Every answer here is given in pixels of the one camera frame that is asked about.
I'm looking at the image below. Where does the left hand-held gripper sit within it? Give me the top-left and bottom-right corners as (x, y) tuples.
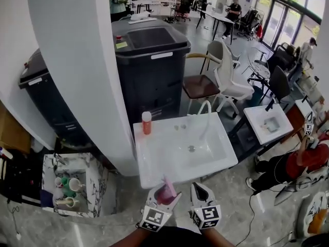
(139, 186), (182, 233)

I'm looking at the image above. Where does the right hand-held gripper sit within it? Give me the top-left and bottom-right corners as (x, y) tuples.
(190, 182), (222, 230)

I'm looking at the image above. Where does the person's left forearm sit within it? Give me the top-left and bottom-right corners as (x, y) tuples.
(109, 226), (156, 247)

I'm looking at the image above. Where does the person's right forearm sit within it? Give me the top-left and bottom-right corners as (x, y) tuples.
(199, 227), (236, 247)

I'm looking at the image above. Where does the orange bottle with white cap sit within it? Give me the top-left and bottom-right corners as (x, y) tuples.
(141, 111), (153, 135)

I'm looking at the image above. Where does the large white sink basin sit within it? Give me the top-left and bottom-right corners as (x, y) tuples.
(133, 112), (239, 190)

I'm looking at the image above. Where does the marble pattern sink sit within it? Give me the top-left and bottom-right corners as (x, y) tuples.
(41, 152), (104, 219)

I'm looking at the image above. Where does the white curved faucet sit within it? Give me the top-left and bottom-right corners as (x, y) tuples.
(198, 100), (213, 141)

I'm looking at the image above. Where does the green cup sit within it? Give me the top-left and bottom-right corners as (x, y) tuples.
(60, 177), (77, 198)

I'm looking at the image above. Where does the small white sink basin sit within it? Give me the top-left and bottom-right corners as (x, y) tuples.
(243, 103), (295, 146)

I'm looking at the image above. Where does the brown wooden chair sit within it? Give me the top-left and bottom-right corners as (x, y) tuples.
(182, 52), (222, 114)

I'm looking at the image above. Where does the dark metal faucet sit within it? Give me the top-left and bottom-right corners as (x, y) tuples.
(52, 152), (67, 168)

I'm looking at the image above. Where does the white plastic chair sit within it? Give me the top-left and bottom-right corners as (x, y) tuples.
(206, 40), (255, 113)

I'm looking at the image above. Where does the large black cabinet machine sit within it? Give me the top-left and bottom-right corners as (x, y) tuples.
(111, 17), (192, 130)

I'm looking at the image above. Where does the dark grey chair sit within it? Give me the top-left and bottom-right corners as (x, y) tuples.
(267, 65), (292, 105)

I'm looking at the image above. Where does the round glass table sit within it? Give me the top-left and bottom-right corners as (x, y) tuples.
(247, 47), (271, 81)

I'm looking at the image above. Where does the cardboard box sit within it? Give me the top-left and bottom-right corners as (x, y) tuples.
(0, 103), (32, 154)

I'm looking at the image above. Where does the long white table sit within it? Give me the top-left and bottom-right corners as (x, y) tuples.
(196, 8), (236, 45)

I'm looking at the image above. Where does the black office chair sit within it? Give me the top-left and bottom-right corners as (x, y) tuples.
(175, 0), (193, 22)

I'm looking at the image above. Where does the black floor cable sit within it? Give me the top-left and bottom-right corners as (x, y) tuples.
(235, 188), (262, 247)

